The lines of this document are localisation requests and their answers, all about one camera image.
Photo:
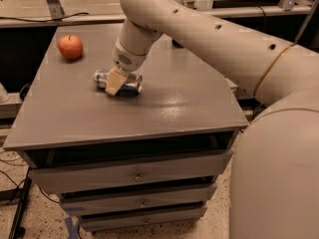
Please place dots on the grey drawer cabinet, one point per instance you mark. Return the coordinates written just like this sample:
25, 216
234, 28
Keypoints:
185, 106

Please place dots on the blue pepsi can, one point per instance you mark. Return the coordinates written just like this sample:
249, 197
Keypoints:
176, 44

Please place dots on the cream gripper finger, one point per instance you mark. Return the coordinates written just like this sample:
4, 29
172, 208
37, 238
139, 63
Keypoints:
117, 77

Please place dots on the silver blue redbull can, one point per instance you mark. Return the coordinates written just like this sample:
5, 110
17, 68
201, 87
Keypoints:
132, 85

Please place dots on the grey drawer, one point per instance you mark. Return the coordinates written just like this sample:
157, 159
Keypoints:
125, 219
102, 175
138, 199

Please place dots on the grey top drawer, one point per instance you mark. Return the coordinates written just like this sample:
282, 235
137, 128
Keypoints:
102, 175

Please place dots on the grey bottom drawer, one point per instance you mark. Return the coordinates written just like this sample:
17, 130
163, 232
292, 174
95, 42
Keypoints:
125, 219

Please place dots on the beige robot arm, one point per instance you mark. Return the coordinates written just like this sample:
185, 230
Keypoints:
274, 186

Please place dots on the grey middle drawer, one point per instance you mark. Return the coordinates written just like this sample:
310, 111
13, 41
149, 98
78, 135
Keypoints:
138, 199

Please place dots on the red apple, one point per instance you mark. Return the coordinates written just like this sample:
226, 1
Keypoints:
70, 47

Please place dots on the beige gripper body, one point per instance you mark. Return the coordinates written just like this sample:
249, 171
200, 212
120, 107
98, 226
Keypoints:
128, 60

